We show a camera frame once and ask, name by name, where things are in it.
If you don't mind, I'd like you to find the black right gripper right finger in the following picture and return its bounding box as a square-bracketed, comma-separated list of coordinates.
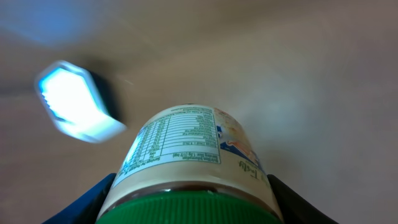
[267, 174, 338, 224]

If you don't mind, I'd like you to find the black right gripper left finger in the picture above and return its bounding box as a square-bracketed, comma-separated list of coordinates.
[43, 173, 116, 224]

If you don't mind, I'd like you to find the green lid white jar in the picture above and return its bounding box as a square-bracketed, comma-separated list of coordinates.
[96, 105, 284, 223]

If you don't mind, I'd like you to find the white barcode scanner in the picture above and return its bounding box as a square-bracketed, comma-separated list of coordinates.
[35, 60, 126, 143]

